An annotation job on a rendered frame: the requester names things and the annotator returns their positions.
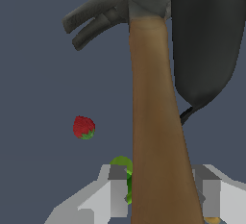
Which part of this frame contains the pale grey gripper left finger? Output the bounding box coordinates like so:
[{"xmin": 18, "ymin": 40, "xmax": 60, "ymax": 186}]
[{"xmin": 44, "ymin": 163, "xmax": 133, "ymax": 224}]

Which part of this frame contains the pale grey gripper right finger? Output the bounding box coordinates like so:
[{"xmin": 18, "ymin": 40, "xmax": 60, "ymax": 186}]
[{"xmin": 191, "ymin": 163, "xmax": 246, "ymax": 224}]

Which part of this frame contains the small yellow object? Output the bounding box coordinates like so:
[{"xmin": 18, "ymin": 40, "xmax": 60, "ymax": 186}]
[{"xmin": 204, "ymin": 216, "xmax": 222, "ymax": 224}]

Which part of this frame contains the green pear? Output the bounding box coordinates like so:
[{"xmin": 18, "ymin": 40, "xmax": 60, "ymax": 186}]
[{"xmin": 109, "ymin": 155, "xmax": 135, "ymax": 206}]

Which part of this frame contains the red strawberry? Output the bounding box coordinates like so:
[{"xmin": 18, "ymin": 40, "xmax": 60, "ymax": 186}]
[{"xmin": 72, "ymin": 115, "xmax": 96, "ymax": 140}]

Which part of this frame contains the wooden handled claw hammer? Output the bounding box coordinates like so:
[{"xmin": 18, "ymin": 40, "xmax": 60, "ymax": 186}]
[{"xmin": 61, "ymin": 0, "xmax": 206, "ymax": 224}]

